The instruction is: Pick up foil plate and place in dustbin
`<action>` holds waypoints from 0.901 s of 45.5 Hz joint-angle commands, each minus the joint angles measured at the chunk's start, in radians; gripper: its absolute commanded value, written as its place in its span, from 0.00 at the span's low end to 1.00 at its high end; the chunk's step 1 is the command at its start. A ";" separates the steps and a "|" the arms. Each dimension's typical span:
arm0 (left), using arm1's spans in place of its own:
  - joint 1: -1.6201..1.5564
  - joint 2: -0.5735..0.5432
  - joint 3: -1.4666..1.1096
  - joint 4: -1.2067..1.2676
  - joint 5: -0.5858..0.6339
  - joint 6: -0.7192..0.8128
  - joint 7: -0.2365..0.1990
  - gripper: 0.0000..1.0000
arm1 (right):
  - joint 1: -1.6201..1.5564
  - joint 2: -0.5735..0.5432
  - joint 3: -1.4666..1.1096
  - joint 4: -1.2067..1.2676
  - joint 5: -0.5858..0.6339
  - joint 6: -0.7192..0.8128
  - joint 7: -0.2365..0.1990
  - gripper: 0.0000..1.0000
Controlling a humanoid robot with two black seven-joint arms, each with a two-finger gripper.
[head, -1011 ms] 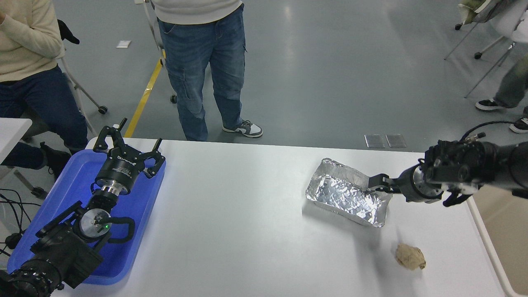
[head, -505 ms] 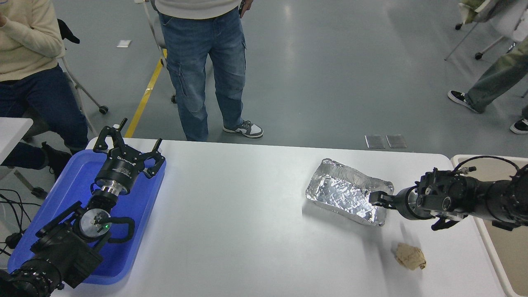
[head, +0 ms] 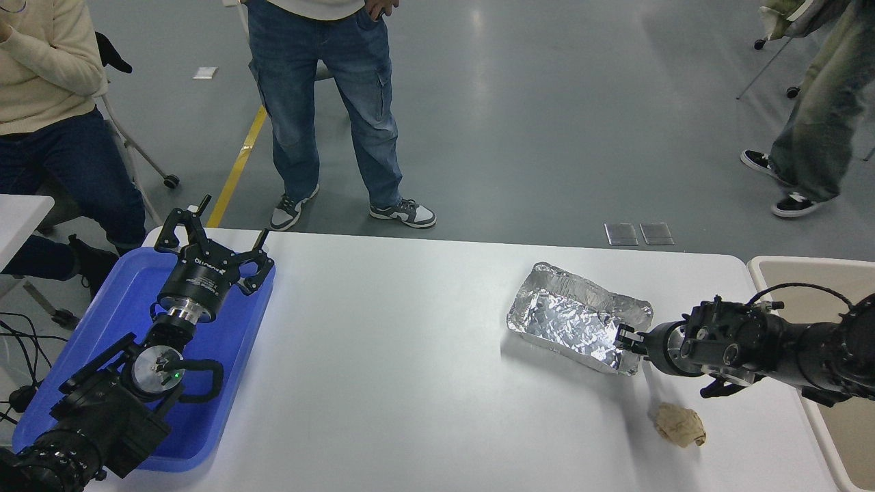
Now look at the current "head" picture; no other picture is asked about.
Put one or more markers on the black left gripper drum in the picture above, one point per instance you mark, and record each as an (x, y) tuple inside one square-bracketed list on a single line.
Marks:
[(198, 283)]

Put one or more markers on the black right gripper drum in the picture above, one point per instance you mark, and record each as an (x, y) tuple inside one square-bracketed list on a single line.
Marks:
[(660, 348)]

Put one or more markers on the foil tray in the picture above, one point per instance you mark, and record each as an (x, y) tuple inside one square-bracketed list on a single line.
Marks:
[(567, 318)]

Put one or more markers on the metal floor plate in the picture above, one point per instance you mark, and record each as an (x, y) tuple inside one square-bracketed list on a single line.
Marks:
[(657, 234), (621, 234)]

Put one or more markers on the standing person's left hand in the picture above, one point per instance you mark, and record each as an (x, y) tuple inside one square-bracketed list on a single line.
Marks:
[(381, 7)]

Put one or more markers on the blue plastic tray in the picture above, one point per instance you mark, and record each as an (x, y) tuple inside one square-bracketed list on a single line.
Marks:
[(225, 342)]

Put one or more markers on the crumpled tan paper ball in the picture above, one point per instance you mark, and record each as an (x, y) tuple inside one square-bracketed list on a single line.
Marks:
[(680, 425)]

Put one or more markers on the large pale bin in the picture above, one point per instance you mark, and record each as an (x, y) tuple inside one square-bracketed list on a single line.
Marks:
[(806, 280)]

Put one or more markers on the small white side table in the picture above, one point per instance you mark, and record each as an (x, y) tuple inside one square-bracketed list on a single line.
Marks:
[(20, 219)]

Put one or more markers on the standing person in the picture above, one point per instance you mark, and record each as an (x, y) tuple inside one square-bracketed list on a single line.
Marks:
[(301, 75)]

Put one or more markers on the black power plug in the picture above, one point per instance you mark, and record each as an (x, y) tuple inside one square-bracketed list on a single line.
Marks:
[(22, 398)]

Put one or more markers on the seated person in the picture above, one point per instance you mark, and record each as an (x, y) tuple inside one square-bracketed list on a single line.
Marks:
[(48, 75)]

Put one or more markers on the walking person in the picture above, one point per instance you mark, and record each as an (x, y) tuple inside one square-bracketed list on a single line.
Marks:
[(827, 102)]

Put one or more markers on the white chair with casters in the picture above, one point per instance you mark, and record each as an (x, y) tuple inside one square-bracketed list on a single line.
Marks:
[(769, 65)]

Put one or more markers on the olive garment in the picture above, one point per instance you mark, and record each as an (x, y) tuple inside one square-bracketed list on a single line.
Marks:
[(786, 17)]

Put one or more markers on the white frame wheeled chair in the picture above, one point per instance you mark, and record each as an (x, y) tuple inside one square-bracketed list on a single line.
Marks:
[(140, 154)]

